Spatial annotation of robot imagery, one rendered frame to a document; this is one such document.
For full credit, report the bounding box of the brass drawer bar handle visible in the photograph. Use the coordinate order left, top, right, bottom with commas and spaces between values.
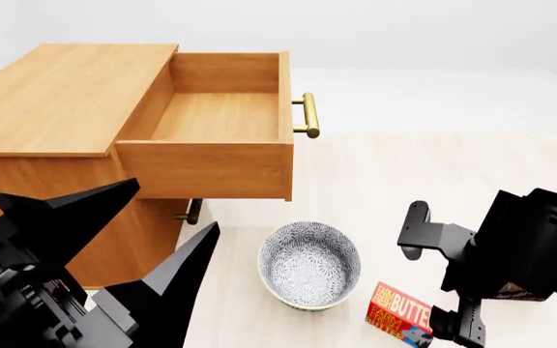
173, 197, 204, 226
291, 92, 322, 140

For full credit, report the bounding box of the wooden cabinet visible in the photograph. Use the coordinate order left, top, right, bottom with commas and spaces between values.
0, 43, 221, 290

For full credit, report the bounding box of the blue white patterned bowl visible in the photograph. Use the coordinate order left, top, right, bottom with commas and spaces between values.
257, 220, 364, 314

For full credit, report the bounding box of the open wooden drawer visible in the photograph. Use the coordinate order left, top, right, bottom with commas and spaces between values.
114, 51, 295, 203

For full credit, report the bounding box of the red butter box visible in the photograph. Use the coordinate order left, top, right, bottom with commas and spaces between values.
365, 281, 437, 344

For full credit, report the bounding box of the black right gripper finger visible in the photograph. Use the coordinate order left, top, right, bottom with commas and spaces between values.
396, 200, 479, 261
429, 294, 488, 348

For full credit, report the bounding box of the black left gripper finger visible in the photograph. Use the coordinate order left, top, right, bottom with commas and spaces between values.
0, 177, 141, 269
103, 220, 221, 348

